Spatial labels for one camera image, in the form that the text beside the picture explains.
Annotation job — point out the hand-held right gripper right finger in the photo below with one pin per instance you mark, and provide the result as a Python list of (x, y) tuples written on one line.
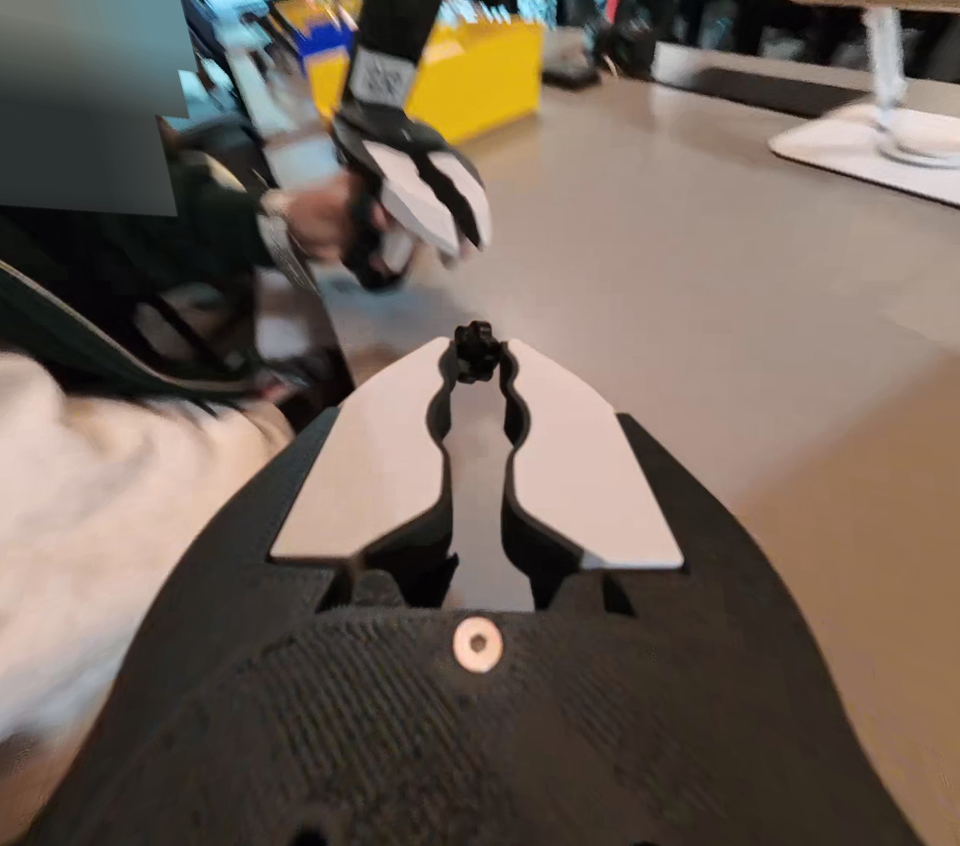
[(592, 478)]

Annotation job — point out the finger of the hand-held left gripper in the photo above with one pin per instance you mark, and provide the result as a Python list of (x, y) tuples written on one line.
[(416, 201), (472, 201)]

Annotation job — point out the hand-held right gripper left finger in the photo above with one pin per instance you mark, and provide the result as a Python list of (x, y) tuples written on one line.
[(367, 471)]

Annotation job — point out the yellow plastic bin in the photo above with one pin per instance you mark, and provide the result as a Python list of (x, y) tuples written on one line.
[(480, 81)]

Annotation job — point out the black knob bolt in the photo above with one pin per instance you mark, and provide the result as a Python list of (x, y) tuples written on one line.
[(474, 351)]

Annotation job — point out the person's left forearm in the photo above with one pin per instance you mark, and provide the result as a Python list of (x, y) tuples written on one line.
[(225, 201)]

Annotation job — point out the grey desk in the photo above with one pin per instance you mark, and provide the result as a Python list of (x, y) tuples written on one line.
[(712, 336)]

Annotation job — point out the black desk mat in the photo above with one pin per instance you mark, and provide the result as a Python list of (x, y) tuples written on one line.
[(780, 92)]

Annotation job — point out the person's left hand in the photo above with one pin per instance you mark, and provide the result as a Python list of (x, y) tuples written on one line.
[(322, 223)]

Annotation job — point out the blue plastic bin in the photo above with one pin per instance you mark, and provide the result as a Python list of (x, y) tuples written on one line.
[(322, 40)]

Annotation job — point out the metal wristwatch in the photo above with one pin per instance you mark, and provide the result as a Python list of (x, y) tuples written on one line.
[(281, 238)]

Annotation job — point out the black foam pad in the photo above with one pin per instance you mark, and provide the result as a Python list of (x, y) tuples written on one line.
[(570, 75)]

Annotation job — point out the white shirt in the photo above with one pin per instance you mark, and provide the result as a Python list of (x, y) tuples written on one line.
[(112, 523)]

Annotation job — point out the white monitor stand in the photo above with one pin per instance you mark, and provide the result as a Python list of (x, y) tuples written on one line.
[(862, 141)]

